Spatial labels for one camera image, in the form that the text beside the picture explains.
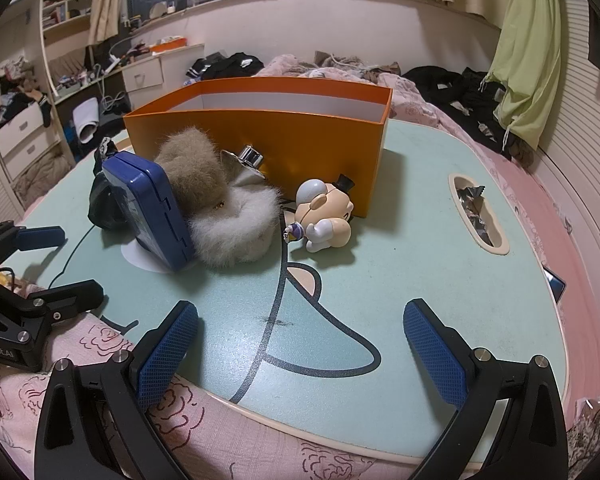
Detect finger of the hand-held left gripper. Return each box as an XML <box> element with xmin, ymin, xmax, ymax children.
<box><xmin>0</xmin><ymin>280</ymin><xmax>105</xmax><ymax>346</ymax></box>
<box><xmin>0</xmin><ymin>225</ymin><xmax>66</xmax><ymax>281</ymax></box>

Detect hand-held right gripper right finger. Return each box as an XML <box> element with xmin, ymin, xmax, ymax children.
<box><xmin>403</xmin><ymin>298</ymin><xmax>570</xmax><ymax>480</ymax></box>

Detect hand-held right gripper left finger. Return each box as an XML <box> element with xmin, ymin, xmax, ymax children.
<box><xmin>32</xmin><ymin>300</ymin><xmax>200</xmax><ymax>480</ymax></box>

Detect black pouch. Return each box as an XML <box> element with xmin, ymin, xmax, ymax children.
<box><xmin>88</xmin><ymin>137</ymin><xmax>131</xmax><ymax>233</ymax></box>

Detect blue metal tin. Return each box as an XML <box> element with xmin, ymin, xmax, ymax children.
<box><xmin>101</xmin><ymin>151</ymin><xmax>199</xmax><ymax>273</ymax></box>

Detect white fur plush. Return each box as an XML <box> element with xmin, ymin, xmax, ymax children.
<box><xmin>187</xmin><ymin>180</ymin><xmax>283</xmax><ymax>265</ymax></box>

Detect brown fur plush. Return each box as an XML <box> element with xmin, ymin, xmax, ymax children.
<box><xmin>152</xmin><ymin>127</ymin><xmax>231</xmax><ymax>221</ymax></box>

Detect hat cartoon figurine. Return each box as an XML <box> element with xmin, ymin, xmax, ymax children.
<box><xmin>283</xmin><ymin>174</ymin><xmax>357</xmax><ymax>254</ymax></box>

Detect silver capped flask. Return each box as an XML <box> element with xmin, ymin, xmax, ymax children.
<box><xmin>220</xmin><ymin>144</ymin><xmax>266</xmax><ymax>186</ymax></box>

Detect orange cardboard box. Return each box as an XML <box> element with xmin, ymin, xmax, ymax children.
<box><xmin>123</xmin><ymin>76</ymin><xmax>393</xmax><ymax>219</ymax></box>

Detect cartoon printed desktop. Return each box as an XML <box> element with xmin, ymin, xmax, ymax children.
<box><xmin>20</xmin><ymin>119</ymin><xmax>567</xmax><ymax>463</ymax></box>

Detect white drawer chest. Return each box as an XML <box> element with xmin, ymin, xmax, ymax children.
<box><xmin>0</xmin><ymin>102</ymin><xmax>56</xmax><ymax>181</ymax></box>

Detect black sock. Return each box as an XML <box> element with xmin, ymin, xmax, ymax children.
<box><xmin>37</xmin><ymin>94</ymin><xmax>55</xmax><ymax>128</ymax></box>

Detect smartphone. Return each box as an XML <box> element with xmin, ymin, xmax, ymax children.
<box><xmin>542</xmin><ymin>265</ymin><xmax>567</xmax><ymax>305</ymax></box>

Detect crumpled foil wrappers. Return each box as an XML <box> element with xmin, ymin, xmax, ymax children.
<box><xmin>455</xmin><ymin>185</ymin><xmax>496</xmax><ymax>248</ymax></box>

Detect clear plastic bag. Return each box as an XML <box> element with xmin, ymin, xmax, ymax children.
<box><xmin>567</xmin><ymin>397</ymin><xmax>600</xmax><ymax>461</ymax></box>

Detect white drawer cabinet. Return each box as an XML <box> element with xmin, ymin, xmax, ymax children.
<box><xmin>121</xmin><ymin>42</ymin><xmax>206</xmax><ymax>92</ymax></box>

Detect white bookshelf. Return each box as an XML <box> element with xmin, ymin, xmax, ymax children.
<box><xmin>40</xmin><ymin>0</ymin><xmax>96</xmax><ymax>36</ymax></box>

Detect orange tray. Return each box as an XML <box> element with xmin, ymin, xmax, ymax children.
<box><xmin>150</xmin><ymin>37</ymin><xmax>187</xmax><ymax>53</ymax></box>

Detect beige curtain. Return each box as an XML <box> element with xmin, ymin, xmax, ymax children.
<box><xmin>87</xmin><ymin>0</ymin><xmax>126</xmax><ymax>46</ymax></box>

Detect pink floral quilt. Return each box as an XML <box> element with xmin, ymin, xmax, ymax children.
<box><xmin>0</xmin><ymin>52</ymin><xmax>600</xmax><ymax>480</ymax></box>

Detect black striped clothes pile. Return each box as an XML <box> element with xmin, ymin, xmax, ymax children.
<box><xmin>182</xmin><ymin>52</ymin><xmax>266</xmax><ymax>86</ymax></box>

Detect white louvered closet door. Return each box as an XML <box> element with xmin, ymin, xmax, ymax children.
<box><xmin>535</xmin><ymin>0</ymin><xmax>600</xmax><ymax>261</ymax></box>

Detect light green hanging garment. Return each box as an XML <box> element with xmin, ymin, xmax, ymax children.
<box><xmin>485</xmin><ymin>0</ymin><xmax>566</xmax><ymax>151</ymax></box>

